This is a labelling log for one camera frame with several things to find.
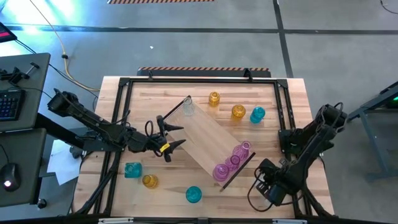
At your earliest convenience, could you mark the wide pink glass vase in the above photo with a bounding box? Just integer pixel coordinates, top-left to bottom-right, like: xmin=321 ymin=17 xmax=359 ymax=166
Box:
xmin=212 ymin=164 xmax=231 ymax=182

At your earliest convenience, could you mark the grey side table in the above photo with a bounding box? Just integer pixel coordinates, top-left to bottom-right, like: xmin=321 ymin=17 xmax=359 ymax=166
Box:
xmin=346 ymin=80 xmax=398 ymax=181

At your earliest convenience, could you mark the black desk clamp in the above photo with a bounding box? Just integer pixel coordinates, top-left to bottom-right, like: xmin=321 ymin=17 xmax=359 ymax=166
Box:
xmin=0 ymin=62 xmax=40 ymax=85

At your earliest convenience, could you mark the white paper sheet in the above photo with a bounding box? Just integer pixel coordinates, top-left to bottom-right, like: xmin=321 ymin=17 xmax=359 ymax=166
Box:
xmin=46 ymin=139 xmax=82 ymax=187

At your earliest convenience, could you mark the teal diamond-pattern glass vase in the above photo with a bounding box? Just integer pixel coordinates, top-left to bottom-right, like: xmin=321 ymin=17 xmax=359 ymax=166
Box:
xmin=249 ymin=106 xmax=267 ymax=124

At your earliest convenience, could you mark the yellow floor cable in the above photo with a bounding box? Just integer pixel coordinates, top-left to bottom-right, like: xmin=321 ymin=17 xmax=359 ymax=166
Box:
xmin=29 ymin=0 xmax=101 ymax=93

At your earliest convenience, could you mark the black aluminium table frame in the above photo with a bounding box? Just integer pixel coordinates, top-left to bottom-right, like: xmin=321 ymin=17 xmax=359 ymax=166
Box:
xmin=70 ymin=77 xmax=335 ymax=218

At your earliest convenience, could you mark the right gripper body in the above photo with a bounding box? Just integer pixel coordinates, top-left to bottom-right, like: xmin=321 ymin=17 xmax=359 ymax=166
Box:
xmin=259 ymin=158 xmax=300 ymax=207

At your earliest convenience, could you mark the small yellow glass vase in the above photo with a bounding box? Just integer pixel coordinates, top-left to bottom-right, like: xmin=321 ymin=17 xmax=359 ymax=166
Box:
xmin=142 ymin=174 xmax=159 ymax=190

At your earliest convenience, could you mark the grey desk with keyboard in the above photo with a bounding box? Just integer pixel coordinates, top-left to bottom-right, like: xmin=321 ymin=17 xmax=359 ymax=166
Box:
xmin=0 ymin=52 xmax=51 ymax=133

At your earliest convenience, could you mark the small pink glass vase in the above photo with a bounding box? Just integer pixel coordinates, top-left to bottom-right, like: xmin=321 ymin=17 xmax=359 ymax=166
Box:
xmin=225 ymin=154 xmax=242 ymax=171

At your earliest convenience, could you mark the slim pink twisted glass vase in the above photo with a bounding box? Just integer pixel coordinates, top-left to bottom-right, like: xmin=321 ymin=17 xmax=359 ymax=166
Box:
xmin=233 ymin=140 xmax=252 ymax=161

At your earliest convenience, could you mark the black computer mouse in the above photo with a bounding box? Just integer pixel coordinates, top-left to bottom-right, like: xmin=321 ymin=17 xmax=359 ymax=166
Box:
xmin=0 ymin=162 xmax=21 ymax=192

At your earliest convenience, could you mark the yellow dimpled glass vase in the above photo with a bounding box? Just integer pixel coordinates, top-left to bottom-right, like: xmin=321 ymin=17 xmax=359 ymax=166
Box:
xmin=231 ymin=105 xmax=247 ymax=121

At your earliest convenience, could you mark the yellow ribbed glass vase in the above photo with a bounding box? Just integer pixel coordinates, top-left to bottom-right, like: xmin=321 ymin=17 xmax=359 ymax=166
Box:
xmin=207 ymin=91 xmax=221 ymax=107

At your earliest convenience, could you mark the black computer keyboard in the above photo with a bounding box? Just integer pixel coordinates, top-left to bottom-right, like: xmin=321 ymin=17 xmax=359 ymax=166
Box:
xmin=0 ymin=88 xmax=26 ymax=122

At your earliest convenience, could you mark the black hazard-striped floor mat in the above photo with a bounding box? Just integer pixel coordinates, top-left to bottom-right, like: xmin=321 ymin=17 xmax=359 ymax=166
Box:
xmin=136 ymin=66 xmax=272 ymax=78

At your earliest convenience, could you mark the teal embossed round glass vase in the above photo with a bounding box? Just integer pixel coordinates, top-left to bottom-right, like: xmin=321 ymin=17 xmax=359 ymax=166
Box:
xmin=185 ymin=185 xmax=203 ymax=204

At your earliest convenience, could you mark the wooden shelf with black legs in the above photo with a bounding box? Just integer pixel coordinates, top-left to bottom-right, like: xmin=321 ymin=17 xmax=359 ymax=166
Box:
xmin=162 ymin=95 xmax=256 ymax=192

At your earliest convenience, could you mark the dark grey desk with mouse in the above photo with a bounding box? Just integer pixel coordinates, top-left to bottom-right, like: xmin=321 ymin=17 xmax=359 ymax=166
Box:
xmin=0 ymin=128 xmax=47 ymax=208

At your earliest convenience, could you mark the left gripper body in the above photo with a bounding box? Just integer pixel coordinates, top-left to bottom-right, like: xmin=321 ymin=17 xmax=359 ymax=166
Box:
xmin=126 ymin=114 xmax=172 ymax=163

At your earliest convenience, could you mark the teal square glass vase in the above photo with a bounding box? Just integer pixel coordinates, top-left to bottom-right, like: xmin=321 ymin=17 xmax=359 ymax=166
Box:
xmin=124 ymin=162 xmax=143 ymax=179

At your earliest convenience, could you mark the black device with red screen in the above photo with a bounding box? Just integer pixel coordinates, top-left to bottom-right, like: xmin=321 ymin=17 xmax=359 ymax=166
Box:
xmin=0 ymin=22 xmax=18 ymax=44

